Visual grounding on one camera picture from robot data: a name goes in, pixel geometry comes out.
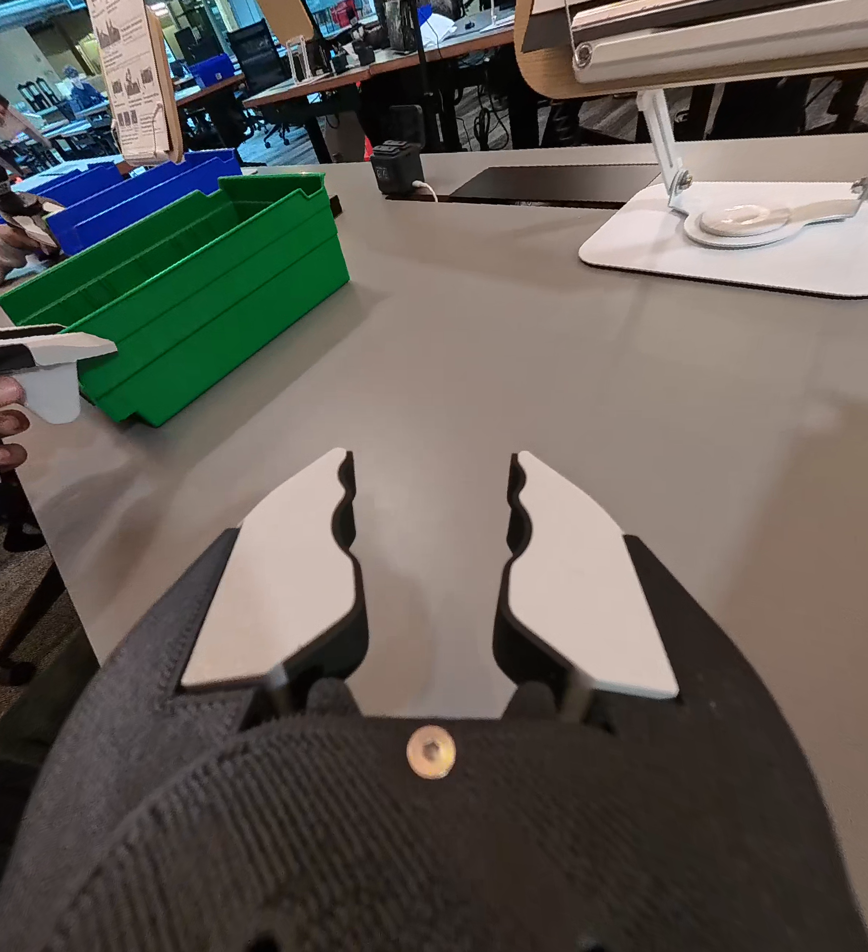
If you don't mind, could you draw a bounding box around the black power cube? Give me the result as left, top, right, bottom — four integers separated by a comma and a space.
370, 140, 426, 196

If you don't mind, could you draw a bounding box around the white metal stand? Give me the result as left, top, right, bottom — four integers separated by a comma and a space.
579, 88, 868, 300

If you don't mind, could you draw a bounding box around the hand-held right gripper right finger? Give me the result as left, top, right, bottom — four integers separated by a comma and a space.
495, 451, 680, 726

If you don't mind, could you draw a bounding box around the green plastic bin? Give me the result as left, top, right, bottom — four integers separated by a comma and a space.
0, 173, 350, 428

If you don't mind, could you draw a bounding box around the black swivel chair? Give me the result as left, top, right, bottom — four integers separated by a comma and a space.
226, 21, 293, 146

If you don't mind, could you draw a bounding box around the wooden sign board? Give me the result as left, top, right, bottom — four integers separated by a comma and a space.
86, 0, 185, 168

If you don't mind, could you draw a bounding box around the black desk panel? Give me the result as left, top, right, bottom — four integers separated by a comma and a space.
449, 165, 661, 209

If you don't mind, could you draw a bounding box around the long wooden table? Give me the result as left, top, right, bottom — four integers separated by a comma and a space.
244, 26, 517, 161

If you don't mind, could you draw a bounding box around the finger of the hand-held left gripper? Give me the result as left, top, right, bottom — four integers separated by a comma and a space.
0, 324, 118, 426

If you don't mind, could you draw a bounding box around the grey desk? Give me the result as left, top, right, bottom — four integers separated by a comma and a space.
13, 132, 868, 952

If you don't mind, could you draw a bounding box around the blue plastic bin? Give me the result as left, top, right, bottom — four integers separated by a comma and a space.
192, 54, 245, 86
0, 160, 128, 224
53, 149, 245, 255

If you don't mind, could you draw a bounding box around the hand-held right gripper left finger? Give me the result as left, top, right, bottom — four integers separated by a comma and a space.
179, 448, 370, 728

